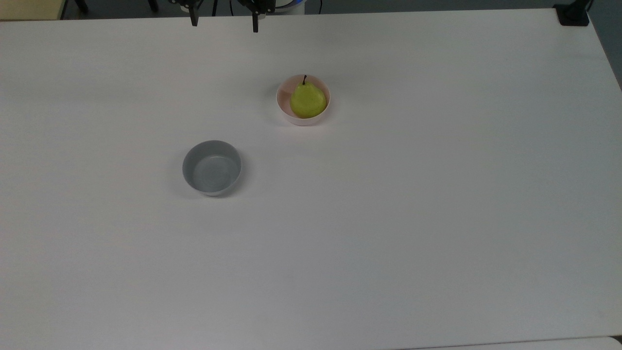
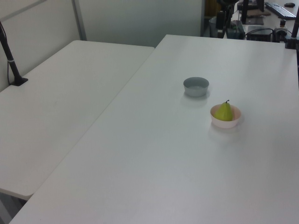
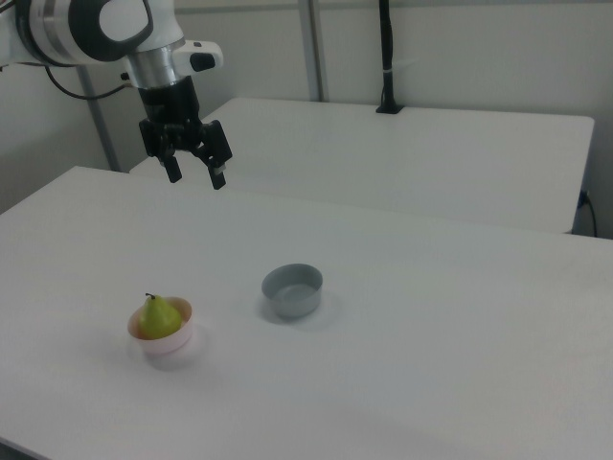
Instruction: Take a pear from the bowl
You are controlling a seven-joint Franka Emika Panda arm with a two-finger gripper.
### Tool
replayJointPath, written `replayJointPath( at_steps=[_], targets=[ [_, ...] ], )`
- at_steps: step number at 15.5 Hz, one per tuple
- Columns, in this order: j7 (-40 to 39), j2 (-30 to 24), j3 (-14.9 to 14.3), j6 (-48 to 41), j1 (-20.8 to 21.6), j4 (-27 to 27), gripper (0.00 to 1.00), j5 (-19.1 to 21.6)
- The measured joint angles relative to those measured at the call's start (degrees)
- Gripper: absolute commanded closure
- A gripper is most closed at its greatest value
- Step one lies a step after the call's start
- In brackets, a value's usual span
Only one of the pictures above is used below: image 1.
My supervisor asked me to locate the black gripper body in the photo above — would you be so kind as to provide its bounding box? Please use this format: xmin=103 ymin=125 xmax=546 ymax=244
xmin=168 ymin=0 xmax=276 ymax=15

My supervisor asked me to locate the green pear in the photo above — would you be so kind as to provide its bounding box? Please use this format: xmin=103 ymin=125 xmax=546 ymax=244
xmin=290 ymin=74 xmax=328 ymax=119

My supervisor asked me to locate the pink bowl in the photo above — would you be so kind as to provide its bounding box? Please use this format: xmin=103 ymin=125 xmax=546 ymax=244
xmin=276 ymin=74 xmax=331 ymax=127

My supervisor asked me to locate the grey bowl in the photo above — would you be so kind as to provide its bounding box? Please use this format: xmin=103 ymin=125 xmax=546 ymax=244
xmin=182 ymin=140 xmax=243 ymax=197

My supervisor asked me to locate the beige cabinet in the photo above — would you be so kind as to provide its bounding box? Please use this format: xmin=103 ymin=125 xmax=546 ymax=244
xmin=0 ymin=0 xmax=68 ymax=21

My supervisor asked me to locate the black table clamp mount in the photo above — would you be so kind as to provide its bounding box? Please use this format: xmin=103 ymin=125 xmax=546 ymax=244
xmin=553 ymin=0 xmax=594 ymax=27

